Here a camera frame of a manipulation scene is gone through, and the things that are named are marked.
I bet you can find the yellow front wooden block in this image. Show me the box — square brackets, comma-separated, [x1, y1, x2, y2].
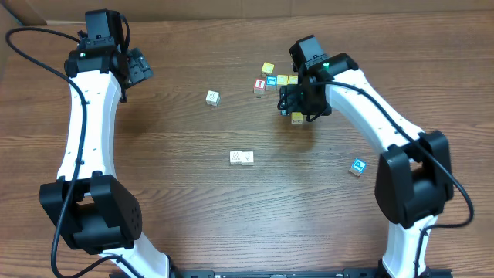
[291, 112, 304, 124]

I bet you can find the yellow wooden block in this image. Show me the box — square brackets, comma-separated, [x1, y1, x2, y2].
[261, 62, 275, 77]
[288, 75, 298, 85]
[276, 75, 289, 89]
[291, 112, 304, 124]

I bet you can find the blue P wooden block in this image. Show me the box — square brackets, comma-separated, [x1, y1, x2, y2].
[349, 158, 367, 177]

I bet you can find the red letter wooden block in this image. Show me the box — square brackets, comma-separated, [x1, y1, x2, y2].
[242, 151, 255, 166]

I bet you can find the white M wooden block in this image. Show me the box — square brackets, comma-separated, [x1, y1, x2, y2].
[229, 151, 242, 165]

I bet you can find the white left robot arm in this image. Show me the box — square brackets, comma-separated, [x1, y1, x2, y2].
[39, 9, 171, 277]

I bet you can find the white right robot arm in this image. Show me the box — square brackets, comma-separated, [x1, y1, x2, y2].
[278, 36, 453, 277]

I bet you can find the yellow right wooden block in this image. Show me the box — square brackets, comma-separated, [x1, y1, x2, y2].
[288, 75, 298, 85]

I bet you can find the yellow middle wooden block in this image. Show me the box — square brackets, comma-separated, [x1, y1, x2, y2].
[276, 75, 289, 89]

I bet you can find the blue letter wooden block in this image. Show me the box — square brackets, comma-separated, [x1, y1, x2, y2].
[266, 75, 277, 90]

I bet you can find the yellow back wooden block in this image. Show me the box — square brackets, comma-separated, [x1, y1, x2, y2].
[261, 62, 275, 77]

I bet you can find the red I wooden block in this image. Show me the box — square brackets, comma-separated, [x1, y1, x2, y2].
[253, 79, 266, 94]

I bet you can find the green Z wooden block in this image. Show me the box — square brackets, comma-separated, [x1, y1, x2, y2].
[205, 90, 221, 107]

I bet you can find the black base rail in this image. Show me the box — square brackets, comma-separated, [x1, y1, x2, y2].
[110, 268, 455, 278]

